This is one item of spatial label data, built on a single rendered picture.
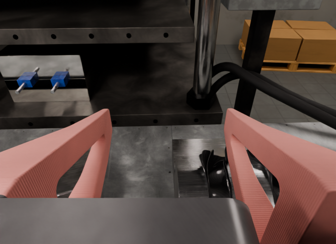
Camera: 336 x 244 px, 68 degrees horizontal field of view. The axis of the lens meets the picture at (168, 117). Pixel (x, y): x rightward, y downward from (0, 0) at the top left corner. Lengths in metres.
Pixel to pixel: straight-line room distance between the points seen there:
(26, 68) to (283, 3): 0.85
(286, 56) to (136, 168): 2.63
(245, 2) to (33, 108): 0.78
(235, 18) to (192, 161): 3.25
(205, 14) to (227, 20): 2.89
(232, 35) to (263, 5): 2.80
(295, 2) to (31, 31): 0.82
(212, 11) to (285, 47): 2.34
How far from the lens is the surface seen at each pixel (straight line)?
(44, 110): 0.95
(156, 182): 0.61
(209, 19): 0.74
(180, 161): 0.47
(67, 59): 0.88
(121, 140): 0.72
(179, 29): 0.81
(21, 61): 0.94
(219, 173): 0.54
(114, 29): 0.82
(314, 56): 3.18
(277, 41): 2.99
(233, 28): 3.68
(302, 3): 0.97
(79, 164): 0.52
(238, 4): 0.89
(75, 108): 0.92
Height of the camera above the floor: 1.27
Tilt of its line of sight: 37 degrees down
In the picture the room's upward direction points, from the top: straight up
